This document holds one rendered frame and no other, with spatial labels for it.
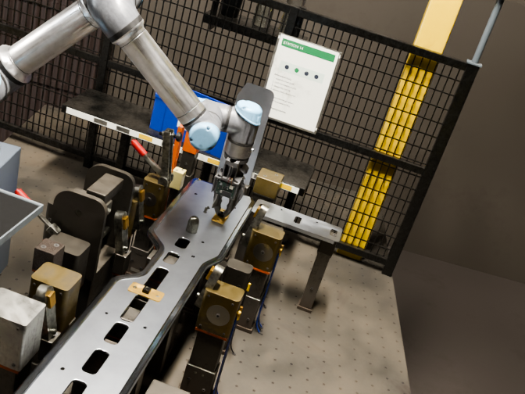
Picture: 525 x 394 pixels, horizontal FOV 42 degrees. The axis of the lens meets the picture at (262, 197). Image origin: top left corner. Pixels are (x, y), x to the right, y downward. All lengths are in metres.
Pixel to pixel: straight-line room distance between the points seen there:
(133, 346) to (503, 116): 3.05
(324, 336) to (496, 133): 2.27
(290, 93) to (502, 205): 2.24
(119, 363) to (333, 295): 1.12
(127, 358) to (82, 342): 0.10
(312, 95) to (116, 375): 1.33
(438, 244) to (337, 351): 2.35
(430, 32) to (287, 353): 1.14
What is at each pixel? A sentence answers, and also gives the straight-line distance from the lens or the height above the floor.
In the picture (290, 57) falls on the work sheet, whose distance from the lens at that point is 2.44.
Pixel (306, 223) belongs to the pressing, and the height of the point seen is 1.00.
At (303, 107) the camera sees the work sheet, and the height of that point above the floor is 1.23.
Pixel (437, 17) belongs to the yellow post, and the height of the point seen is 1.65.
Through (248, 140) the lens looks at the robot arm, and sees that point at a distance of 1.91.
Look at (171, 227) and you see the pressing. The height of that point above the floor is 1.00.
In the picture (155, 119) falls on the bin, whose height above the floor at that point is 1.07.
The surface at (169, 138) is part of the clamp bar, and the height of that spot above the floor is 1.20.
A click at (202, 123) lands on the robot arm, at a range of 1.75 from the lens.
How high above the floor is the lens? 2.01
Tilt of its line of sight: 27 degrees down
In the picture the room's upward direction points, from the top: 17 degrees clockwise
